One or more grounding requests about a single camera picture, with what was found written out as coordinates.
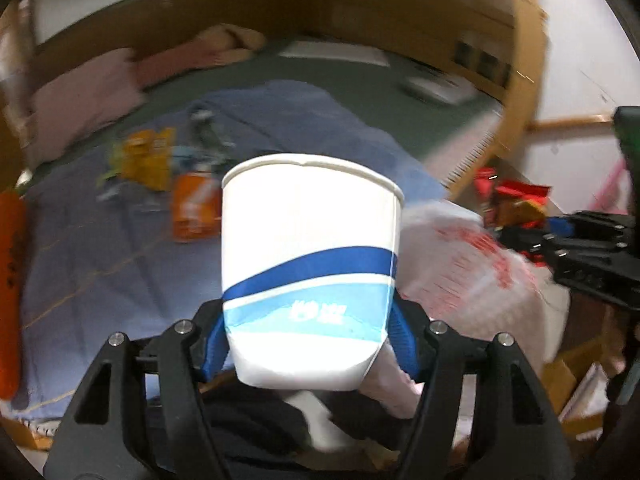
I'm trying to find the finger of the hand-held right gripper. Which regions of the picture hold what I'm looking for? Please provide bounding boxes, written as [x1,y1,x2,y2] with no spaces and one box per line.
[547,211,640,248]
[500,227,640,311]

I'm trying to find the red snack packet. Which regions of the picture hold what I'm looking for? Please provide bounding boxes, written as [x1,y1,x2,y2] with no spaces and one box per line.
[492,180,552,207]
[472,167,499,198]

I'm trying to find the pink pillow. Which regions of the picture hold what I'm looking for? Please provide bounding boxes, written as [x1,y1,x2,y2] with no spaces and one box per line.
[30,47,147,136]

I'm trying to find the blue checked blanket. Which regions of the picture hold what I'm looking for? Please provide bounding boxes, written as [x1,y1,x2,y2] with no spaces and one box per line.
[15,80,451,423]

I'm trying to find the white paper cup blue stripes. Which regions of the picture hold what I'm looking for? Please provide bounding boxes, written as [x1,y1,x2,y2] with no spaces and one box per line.
[220,154,405,392]

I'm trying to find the white book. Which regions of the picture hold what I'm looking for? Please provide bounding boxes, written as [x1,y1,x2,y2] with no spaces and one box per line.
[404,72,477,107]

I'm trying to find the dark cloth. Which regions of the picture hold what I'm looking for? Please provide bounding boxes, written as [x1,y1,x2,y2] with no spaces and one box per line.
[200,385,417,472]

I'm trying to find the golden snack packet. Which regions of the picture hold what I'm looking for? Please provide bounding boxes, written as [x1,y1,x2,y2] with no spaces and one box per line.
[509,200,547,228]

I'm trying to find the green wrapper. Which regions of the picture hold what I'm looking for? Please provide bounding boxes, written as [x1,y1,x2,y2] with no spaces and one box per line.
[97,142,126,187]

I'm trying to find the yellow snack packet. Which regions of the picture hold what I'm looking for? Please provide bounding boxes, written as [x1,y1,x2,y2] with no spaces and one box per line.
[120,130,153,183]
[147,127,177,193]

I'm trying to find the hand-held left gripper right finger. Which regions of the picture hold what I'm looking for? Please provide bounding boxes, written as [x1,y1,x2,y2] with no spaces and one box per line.
[387,302,576,480]

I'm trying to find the white paper sheet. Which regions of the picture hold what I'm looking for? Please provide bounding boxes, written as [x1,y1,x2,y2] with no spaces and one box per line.
[279,40,392,67]

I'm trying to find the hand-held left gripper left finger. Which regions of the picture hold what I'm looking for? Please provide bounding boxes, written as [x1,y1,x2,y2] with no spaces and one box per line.
[42,300,236,480]

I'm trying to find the wooden bed frame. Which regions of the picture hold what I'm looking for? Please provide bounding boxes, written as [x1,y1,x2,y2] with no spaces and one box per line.
[425,0,551,198]

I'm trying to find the striped plush toy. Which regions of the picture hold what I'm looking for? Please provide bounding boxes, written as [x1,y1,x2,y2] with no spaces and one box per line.
[136,25,267,85]

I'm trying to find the orange carrot pillow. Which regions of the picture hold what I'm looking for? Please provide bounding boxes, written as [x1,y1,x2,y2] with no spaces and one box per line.
[0,190,28,401]

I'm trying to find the orange snack packet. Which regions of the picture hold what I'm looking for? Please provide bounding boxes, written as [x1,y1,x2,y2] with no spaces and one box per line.
[171,170,224,243]

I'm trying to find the white plastic bag red print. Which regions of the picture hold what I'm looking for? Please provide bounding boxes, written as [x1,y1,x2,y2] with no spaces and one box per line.
[360,200,571,421]

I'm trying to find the cardboard box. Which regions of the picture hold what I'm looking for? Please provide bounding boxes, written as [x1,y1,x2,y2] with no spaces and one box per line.
[542,340,617,442]

